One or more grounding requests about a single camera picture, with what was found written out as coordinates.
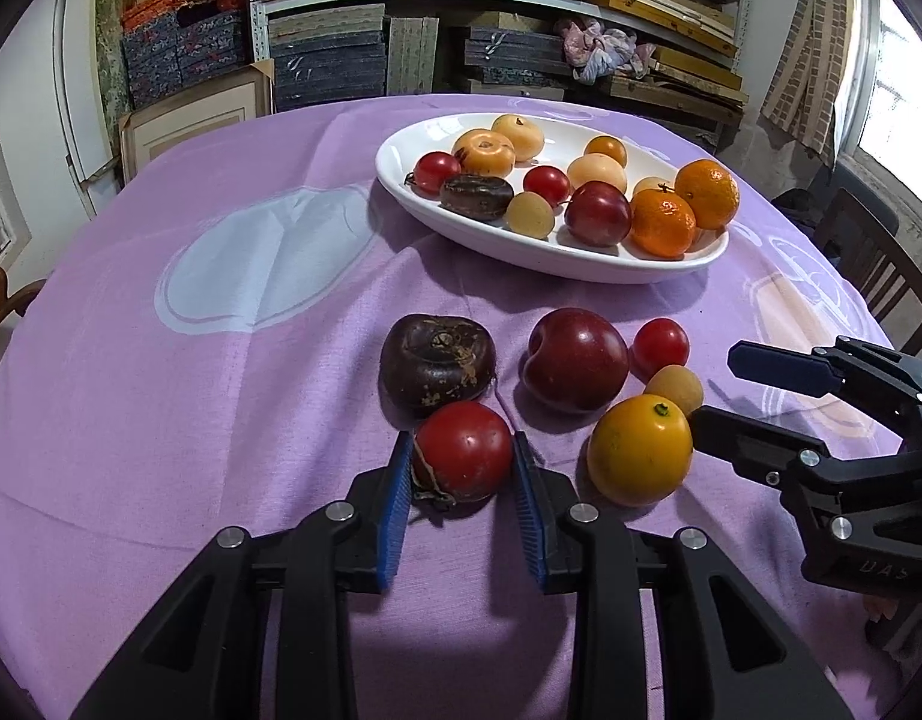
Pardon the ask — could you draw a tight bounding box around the dark wooden chair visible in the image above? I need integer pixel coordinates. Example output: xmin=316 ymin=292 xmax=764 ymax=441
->
xmin=811 ymin=188 xmax=922 ymax=355

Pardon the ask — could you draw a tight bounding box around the purple tablecloth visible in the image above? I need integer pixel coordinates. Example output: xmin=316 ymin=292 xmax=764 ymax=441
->
xmin=0 ymin=96 xmax=900 ymax=718

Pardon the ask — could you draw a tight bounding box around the dark brown fruit on plate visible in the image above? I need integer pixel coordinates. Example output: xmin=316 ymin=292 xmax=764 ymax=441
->
xmin=440 ymin=174 xmax=515 ymax=223

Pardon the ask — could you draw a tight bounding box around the tan round longan fruit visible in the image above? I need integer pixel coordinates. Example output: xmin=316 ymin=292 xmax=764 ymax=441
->
xmin=505 ymin=192 xmax=555 ymax=241

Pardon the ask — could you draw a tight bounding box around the dark purple mangosteen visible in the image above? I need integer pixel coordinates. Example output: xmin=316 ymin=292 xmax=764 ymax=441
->
xmin=379 ymin=314 xmax=497 ymax=418

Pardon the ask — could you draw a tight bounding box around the small red cherry tomato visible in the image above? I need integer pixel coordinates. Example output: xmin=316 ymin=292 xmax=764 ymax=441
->
xmin=632 ymin=317 xmax=690 ymax=380

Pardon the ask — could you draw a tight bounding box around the dark red plum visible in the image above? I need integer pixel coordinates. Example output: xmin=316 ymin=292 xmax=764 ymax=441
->
xmin=565 ymin=181 xmax=632 ymax=247
xmin=521 ymin=307 xmax=630 ymax=415

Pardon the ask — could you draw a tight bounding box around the framed picture leaning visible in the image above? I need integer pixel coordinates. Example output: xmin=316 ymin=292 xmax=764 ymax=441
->
xmin=119 ymin=59 xmax=276 ymax=182

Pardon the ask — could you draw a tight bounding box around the small orange kumquat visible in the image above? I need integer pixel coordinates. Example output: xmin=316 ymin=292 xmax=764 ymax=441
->
xmin=585 ymin=135 xmax=628 ymax=167

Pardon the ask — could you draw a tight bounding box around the white oval plate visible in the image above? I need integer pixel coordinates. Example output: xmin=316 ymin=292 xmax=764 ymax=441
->
xmin=375 ymin=112 xmax=729 ymax=284

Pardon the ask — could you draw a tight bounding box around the large orange tangerine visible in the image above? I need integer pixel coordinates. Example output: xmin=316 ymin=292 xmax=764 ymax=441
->
xmin=674 ymin=160 xmax=741 ymax=229

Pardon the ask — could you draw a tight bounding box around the red tomato with stem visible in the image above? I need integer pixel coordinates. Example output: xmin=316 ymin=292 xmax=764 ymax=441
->
xmin=411 ymin=401 xmax=513 ymax=509

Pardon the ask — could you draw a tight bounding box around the orange tangerine on plate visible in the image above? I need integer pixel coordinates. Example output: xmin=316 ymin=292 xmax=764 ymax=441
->
xmin=628 ymin=188 xmax=697 ymax=259

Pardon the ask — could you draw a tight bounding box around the pale yellow pear fruit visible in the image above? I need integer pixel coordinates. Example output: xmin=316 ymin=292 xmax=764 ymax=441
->
xmin=492 ymin=114 xmax=546 ymax=163

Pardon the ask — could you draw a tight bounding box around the small red cherry on plate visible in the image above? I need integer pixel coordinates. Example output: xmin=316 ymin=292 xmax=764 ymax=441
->
xmin=523 ymin=166 xmax=571 ymax=208

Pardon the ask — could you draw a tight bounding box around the peach apple with blemish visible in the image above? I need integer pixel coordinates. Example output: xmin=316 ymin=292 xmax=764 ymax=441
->
xmin=451 ymin=128 xmax=516 ymax=179

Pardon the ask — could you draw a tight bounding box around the crumpled pink cloth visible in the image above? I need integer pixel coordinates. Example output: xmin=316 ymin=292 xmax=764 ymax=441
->
xmin=555 ymin=18 xmax=656 ymax=85

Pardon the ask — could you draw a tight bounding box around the yellow-orange citrus fruit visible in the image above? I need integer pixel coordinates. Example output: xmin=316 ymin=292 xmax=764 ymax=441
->
xmin=586 ymin=395 xmax=694 ymax=509

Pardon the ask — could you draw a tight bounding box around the metal storage shelf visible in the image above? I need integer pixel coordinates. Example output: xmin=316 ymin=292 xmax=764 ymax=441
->
xmin=91 ymin=0 xmax=753 ymax=145

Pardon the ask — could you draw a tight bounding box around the dark red plum on plate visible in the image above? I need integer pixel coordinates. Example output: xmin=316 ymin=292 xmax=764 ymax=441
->
xmin=565 ymin=181 xmax=632 ymax=247

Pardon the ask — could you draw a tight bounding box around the large pale yellow fruit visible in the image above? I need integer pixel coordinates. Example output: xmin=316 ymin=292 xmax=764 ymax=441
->
xmin=567 ymin=153 xmax=627 ymax=193

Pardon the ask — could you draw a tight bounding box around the small tan loquat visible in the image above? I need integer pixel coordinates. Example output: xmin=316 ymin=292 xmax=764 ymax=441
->
xmin=645 ymin=364 xmax=705 ymax=416

